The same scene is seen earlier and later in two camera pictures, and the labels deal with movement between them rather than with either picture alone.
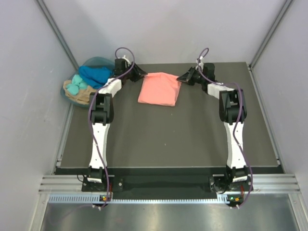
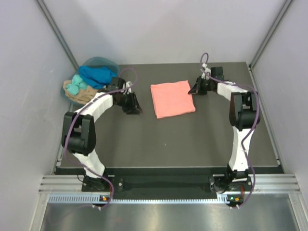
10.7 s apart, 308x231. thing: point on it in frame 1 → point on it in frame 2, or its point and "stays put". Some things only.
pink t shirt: (160, 88) → (172, 98)
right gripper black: (188, 77) → (197, 89)
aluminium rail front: (263, 183) stays put
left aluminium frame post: (51, 19) stays put
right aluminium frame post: (286, 6) stays put
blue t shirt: (96, 76) stays put
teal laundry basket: (93, 61) stays put
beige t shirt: (83, 95) stays put
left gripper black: (138, 73) → (134, 108)
